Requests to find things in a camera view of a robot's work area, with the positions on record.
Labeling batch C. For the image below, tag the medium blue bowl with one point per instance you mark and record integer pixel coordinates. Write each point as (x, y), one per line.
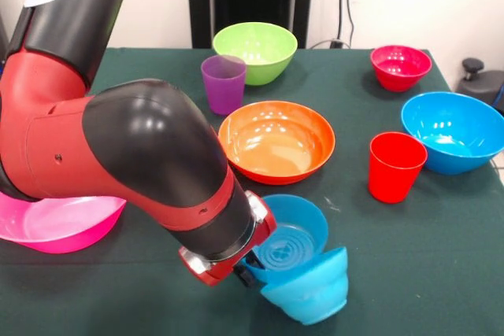
(299, 226)

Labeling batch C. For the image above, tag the dark green tablecloth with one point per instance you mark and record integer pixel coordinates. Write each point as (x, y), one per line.
(393, 253)

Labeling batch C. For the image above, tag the small red bowl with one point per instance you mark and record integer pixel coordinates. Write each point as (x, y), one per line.
(399, 72)

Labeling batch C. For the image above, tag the red cup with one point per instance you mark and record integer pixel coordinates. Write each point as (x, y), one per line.
(393, 178)

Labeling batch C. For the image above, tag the large blue bowl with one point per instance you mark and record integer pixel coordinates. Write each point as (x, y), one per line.
(453, 135)

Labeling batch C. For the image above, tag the orange bowl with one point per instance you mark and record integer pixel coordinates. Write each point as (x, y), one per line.
(275, 143)

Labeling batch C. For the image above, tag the black pedestal foot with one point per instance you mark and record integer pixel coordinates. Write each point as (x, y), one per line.
(484, 84)

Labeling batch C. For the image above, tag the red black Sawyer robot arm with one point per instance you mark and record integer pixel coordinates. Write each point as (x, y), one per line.
(118, 135)

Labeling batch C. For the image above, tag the purple cup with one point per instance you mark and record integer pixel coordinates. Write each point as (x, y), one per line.
(224, 88)

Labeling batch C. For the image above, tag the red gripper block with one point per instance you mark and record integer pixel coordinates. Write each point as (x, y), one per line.
(236, 257)

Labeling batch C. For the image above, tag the green bowl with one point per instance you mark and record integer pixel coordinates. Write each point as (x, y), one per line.
(256, 52)

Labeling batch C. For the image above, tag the large pink bowl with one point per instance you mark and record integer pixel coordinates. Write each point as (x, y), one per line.
(59, 226)

